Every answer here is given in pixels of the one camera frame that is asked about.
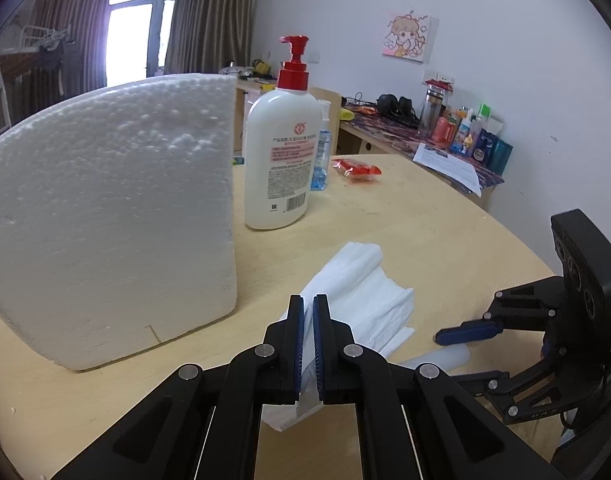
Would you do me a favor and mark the white foam tube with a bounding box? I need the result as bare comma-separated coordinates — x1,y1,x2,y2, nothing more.
401,344,471,372

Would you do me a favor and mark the white tissue stack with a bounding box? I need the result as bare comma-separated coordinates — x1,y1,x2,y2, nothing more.
262,242,415,432

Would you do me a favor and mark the white paper sheet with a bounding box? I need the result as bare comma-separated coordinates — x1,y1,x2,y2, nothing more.
413,143,481,196

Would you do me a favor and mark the clear blue spray bottle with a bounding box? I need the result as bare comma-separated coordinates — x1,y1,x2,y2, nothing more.
311,100,331,191

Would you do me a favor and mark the red snack packet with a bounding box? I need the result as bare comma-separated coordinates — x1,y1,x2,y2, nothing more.
333,157,383,181

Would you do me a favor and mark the white lotion pump bottle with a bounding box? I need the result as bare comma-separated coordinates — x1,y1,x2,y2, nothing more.
243,35,323,231

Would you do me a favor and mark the white styrofoam box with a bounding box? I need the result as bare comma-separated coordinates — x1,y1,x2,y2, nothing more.
0,74,237,370

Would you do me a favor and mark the wooden smiley face chair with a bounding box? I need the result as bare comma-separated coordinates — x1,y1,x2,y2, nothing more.
307,86,341,156

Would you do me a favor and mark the wooden desk with drawers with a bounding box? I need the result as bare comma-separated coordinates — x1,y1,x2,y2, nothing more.
232,77,277,156

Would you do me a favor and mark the brown curtain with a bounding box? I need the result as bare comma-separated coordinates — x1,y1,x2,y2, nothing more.
164,0,253,74

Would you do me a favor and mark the metal bunk bed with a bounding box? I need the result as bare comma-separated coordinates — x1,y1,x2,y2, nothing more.
0,25,71,135

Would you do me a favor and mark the anime girl wall picture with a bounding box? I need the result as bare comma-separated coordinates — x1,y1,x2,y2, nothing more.
383,11,433,63

